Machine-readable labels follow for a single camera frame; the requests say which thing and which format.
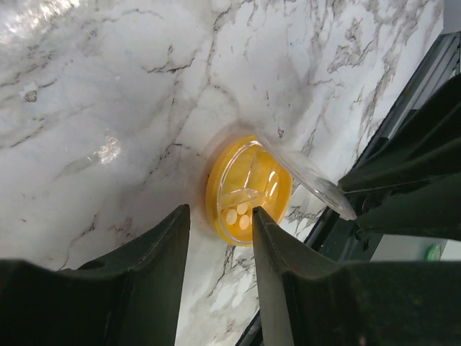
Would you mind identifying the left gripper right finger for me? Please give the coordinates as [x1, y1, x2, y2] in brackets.
[252, 207, 460, 345]

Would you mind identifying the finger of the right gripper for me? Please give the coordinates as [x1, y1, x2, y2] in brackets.
[339, 75, 460, 192]
[357, 174, 460, 240]

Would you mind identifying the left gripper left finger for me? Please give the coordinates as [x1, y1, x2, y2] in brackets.
[1, 205, 190, 345]

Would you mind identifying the clear dish lid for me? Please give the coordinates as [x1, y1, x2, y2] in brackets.
[256, 133, 357, 221]

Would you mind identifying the orange pill dish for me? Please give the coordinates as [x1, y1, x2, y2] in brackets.
[205, 136, 292, 247]

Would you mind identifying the white pill in dish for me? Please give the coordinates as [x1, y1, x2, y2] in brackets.
[225, 209, 238, 225]

